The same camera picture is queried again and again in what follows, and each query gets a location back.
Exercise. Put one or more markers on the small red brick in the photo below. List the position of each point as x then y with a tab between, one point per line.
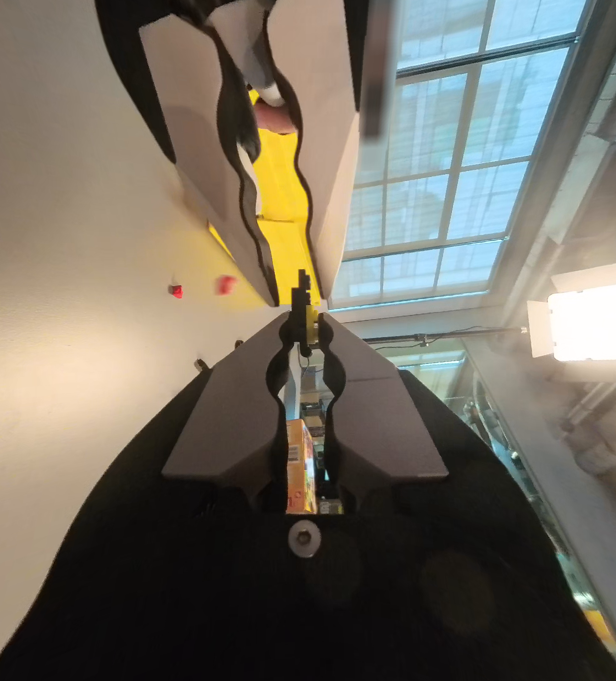
226	284
176	291

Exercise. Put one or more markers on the person's left hand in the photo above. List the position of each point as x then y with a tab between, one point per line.
273	117

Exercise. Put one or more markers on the black brick block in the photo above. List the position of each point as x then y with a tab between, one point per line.
300	314

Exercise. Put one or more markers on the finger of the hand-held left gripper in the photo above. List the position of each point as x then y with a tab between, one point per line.
329	106
191	106

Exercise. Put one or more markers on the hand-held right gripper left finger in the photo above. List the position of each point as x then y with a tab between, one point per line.
222	425

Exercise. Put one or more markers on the yellow plastic bin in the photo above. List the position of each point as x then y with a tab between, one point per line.
281	175

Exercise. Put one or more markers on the black upright stand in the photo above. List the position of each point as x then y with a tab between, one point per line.
435	336

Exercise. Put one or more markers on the bright studio lamp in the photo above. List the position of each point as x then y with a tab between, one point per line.
595	324

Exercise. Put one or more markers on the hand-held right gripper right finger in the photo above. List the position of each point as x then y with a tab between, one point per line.
387	425

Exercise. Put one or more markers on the orange cardboard toy box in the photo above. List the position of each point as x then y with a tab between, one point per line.
300	463

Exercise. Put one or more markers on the large paned window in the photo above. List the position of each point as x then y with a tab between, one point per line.
446	159

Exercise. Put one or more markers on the small yellow brick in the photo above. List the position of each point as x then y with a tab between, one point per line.
313	327

